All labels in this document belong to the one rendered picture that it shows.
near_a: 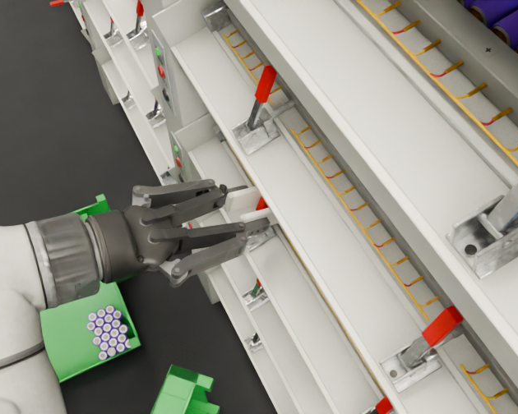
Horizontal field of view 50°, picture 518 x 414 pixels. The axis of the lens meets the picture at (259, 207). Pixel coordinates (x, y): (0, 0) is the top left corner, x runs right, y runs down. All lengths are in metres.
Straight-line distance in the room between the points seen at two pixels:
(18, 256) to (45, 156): 1.07
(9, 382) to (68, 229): 0.15
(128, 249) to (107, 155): 1.00
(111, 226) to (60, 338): 0.72
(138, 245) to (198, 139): 0.26
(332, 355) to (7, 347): 0.34
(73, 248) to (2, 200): 1.01
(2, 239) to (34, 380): 0.13
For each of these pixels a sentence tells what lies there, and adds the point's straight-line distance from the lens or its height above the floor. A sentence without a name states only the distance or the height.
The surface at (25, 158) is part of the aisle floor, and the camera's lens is 1.64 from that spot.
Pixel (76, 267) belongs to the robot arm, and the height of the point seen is 0.69.
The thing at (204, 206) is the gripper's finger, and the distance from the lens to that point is 0.66.
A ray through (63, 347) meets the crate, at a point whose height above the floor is 0.03.
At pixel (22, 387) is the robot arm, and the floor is 0.66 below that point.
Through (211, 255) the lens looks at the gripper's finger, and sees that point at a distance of 0.61.
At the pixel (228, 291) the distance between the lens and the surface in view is 1.13.
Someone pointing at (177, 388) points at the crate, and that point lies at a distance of 1.02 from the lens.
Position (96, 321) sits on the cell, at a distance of 1.22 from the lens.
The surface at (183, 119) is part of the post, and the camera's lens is 0.79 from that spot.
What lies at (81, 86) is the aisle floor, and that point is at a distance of 1.78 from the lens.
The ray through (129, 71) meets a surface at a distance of 1.26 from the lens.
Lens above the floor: 1.17
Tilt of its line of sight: 56 degrees down
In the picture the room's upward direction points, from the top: straight up
